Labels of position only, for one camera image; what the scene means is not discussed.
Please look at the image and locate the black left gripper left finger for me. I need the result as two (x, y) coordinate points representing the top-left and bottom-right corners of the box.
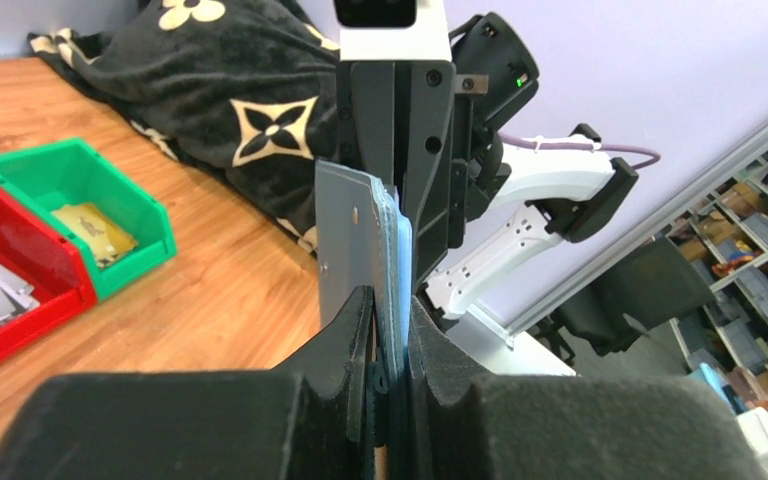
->
(0, 286), (374, 479)

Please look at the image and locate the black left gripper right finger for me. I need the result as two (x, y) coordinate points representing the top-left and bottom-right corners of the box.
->
(406, 300), (764, 480)

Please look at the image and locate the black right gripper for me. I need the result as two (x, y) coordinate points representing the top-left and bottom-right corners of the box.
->
(336, 60), (489, 285)

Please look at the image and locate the blue card holder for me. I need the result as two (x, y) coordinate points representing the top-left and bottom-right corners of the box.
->
(314, 161), (412, 383)

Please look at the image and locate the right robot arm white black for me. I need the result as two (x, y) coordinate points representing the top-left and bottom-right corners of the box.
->
(315, 1), (638, 322)

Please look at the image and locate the black floral blanket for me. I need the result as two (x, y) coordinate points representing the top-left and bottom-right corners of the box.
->
(27, 1), (340, 253)

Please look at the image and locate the black office chair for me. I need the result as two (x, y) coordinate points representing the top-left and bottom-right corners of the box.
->
(536, 237), (715, 367)

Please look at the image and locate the green plastic bin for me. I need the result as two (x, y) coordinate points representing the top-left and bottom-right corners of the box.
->
(0, 138), (178, 301)

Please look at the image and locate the red plastic bin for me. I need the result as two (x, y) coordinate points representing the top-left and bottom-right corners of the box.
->
(0, 187), (98, 364)

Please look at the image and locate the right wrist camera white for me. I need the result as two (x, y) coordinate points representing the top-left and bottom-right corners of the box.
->
(333, 0), (452, 62)

